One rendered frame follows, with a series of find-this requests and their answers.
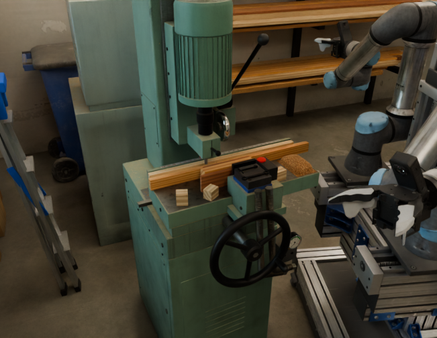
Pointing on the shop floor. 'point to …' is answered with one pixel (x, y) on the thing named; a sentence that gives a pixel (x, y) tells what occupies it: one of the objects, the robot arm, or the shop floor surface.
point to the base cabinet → (197, 288)
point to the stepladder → (31, 189)
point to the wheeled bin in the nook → (59, 104)
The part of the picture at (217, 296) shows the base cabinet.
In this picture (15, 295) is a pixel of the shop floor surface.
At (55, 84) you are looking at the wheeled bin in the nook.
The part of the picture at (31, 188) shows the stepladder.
